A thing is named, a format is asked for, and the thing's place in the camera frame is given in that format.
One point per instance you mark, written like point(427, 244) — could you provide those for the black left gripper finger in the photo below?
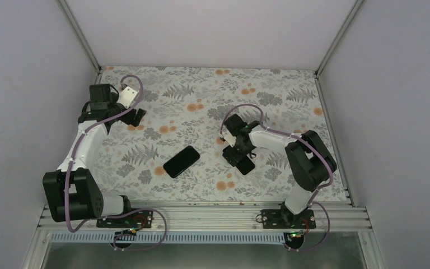
point(135, 117)
point(140, 114)

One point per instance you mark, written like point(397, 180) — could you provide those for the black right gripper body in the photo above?
point(245, 148)

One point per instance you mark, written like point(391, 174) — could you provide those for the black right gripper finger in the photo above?
point(247, 161)
point(231, 155)

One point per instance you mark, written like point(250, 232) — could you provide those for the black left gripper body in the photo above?
point(125, 119)

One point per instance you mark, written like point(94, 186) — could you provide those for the beige phone case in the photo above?
point(244, 171)

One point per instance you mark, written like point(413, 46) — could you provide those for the black smartphone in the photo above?
point(181, 161)

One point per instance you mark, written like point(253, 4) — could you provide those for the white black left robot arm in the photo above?
point(71, 191)

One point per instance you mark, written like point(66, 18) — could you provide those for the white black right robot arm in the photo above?
point(310, 161)

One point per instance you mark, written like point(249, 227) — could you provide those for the floral patterned table mat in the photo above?
point(185, 107)

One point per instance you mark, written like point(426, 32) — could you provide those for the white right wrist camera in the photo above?
point(231, 140)

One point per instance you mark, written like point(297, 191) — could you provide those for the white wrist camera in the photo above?
point(231, 140)
point(127, 96)

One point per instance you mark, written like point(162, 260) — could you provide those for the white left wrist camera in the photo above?
point(127, 96)

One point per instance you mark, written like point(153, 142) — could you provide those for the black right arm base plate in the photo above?
point(280, 219)

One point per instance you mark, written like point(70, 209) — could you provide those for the aluminium front rail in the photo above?
point(234, 217)

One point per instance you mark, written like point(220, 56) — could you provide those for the aluminium frame post right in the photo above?
point(339, 36)

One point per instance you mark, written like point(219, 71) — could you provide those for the aluminium frame post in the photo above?
point(339, 36)
point(74, 25)

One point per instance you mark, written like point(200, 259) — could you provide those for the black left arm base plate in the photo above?
point(138, 220)

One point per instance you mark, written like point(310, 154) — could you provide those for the slotted grey cable duct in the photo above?
point(178, 237)

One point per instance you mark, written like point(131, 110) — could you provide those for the aluminium frame post left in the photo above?
point(74, 25)

